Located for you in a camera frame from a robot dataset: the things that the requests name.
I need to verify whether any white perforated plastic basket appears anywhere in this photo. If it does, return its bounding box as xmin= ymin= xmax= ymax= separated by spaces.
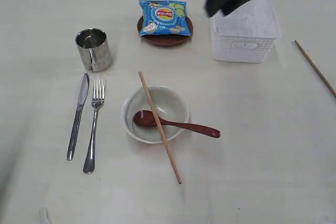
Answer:
xmin=210 ymin=0 xmax=281 ymax=63

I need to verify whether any blue Lays chips bag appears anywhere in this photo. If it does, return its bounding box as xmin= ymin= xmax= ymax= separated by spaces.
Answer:
xmin=139 ymin=0 xmax=191 ymax=36

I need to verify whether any brown round plate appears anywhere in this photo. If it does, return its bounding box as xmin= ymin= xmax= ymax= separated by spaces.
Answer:
xmin=141 ymin=17 xmax=193 ymax=47

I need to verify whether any wooden chopstick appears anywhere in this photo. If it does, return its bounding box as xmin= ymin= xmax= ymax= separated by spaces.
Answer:
xmin=294 ymin=40 xmax=336 ymax=98
xmin=138 ymin=71 xmax=182 ymax=185

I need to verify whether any white ceramic bowl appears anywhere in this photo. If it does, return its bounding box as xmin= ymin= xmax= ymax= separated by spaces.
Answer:
xmin=121 ymin=86 xmax=189 ymax=144

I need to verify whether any steel cup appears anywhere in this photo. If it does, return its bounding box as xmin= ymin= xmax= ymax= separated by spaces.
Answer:
xmin=75 ymin=28 xmax=112 ymax=72

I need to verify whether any dark red wooden spoon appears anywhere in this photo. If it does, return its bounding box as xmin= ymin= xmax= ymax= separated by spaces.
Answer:
xmin=133 ymin=110 xmax=221 ymax=138

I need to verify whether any silver fork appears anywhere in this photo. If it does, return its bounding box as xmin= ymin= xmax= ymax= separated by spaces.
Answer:
xmin=83 ymin=78 xmax=105 ymax=174

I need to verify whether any silver table knife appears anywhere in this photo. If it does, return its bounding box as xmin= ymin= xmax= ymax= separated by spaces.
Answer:
xmin=66 ymin=73 xmax=90 ymax=161

